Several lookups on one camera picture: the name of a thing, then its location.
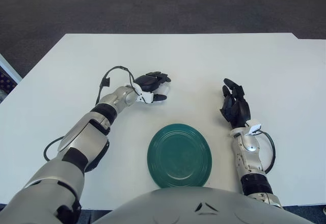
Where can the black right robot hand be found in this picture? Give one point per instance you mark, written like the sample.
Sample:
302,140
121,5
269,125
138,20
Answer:
240,109

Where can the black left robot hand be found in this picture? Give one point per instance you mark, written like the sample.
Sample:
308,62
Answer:
149,81

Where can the white charger block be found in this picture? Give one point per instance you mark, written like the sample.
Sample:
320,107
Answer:
165,90

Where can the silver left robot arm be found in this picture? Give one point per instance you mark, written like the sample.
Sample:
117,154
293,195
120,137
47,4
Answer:
81,137

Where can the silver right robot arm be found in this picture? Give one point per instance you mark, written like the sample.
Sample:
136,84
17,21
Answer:
250,147

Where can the teal green round plate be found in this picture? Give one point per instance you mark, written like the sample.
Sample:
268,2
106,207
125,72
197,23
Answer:
179,155

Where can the grey robot torso shell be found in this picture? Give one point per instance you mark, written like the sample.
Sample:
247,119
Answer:
178,206

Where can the white furniture panel edge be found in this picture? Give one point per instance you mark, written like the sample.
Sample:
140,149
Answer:
10,67

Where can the dark dotted mat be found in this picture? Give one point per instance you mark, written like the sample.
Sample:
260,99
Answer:
6,81

